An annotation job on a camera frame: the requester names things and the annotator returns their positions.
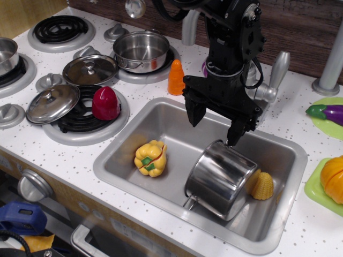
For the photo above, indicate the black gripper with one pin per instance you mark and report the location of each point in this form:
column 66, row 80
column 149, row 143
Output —
column 226, row 97

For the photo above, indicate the steel pot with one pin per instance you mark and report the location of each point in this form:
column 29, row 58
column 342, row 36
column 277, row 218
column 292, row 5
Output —
column 9, row 56
column 141, row 52
column 221, row 180

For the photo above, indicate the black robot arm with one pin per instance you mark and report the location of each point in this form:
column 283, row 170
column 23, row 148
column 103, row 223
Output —
column 234, row 33

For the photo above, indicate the stainless steel sink basin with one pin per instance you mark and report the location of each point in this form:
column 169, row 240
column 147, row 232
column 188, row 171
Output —
column 258, row 226

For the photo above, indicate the steel pot on burner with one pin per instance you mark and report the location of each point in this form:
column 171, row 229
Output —
column 141, row 52

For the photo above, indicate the orange toy carrot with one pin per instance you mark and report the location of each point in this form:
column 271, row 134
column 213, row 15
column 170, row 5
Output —
column 175, row 79

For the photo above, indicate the back right stove burner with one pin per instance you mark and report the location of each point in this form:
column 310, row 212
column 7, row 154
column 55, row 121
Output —
column 152, row 77

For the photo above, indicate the yellow toy bell pepper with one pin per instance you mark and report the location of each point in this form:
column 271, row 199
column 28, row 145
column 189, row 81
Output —
column 150, row 158

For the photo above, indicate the yellow toy corn piece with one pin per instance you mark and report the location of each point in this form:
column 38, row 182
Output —
column 264, row 187

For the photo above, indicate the silver faucet spout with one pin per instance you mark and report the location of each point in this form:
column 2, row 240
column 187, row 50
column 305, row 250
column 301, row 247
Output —
column 189, row 28

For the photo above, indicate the light green plate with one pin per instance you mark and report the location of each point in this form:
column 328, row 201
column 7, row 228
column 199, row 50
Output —
column 326, row 126

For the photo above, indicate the red toy pepper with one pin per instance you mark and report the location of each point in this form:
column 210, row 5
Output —
column 105, row 104

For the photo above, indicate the grey pole with base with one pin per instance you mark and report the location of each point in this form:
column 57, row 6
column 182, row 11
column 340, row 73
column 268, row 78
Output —
column 327, row 84

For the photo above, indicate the green cutting board tray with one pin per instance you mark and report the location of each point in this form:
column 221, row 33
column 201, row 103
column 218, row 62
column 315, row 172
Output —
column 314, row 190

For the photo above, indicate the purple toy eggplant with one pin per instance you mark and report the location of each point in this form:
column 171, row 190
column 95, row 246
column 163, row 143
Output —
column 326, row 112

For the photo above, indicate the orange toy pumpkin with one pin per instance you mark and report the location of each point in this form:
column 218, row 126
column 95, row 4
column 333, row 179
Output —
column 331, row 179

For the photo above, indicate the steel lid upper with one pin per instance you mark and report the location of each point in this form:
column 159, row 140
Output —
column 90, row 70

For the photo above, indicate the steel lid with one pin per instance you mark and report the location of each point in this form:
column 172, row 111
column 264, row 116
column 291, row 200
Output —
column 52, row 104
column 90, row 70

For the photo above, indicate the front stove burner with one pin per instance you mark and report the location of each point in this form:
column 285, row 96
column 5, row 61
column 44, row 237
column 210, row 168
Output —
column 79, row 127

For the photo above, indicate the grey stove knob top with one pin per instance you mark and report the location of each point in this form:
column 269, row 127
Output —
column 112, row 34

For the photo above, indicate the grey stove knob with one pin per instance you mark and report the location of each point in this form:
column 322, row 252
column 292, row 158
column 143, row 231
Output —
column 11, row 115
column 87, row 51
column 112, row 34
column 49, row 80

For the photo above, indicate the grey stove knob middle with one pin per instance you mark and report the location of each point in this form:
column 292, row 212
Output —
column 87, row 51

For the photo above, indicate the steel lid lower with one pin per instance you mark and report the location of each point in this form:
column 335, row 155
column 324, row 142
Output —
column 52, row 104

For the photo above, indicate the back left stove burner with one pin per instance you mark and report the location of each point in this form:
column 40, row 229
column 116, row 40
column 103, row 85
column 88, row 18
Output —
column 59, row 34

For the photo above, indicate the silver oven knob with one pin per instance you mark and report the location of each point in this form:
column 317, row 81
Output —
column 32, row 187

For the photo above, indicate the left edge stove burner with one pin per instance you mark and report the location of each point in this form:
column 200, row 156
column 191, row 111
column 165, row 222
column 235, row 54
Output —
column 24, row 80

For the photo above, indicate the grey stove knob far left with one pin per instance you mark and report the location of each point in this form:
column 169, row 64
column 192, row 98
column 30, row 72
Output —
column 11, row 115

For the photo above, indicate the blue clamp tool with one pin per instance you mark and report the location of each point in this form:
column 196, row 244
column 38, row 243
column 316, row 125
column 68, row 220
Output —
column 23, row 218

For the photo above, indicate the yellow cloth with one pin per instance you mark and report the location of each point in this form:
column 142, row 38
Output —
column 39, row 243

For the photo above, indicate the silver faucet handle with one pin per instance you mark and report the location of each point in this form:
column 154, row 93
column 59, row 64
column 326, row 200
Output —
column 268, row 93

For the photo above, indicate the silver round wall knob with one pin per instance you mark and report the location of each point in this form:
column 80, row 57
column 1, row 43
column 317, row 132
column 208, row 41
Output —
column 135, row 8

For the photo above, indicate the silver oven door handle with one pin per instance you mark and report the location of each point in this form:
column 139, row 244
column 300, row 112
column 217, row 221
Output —
column 95, row 241

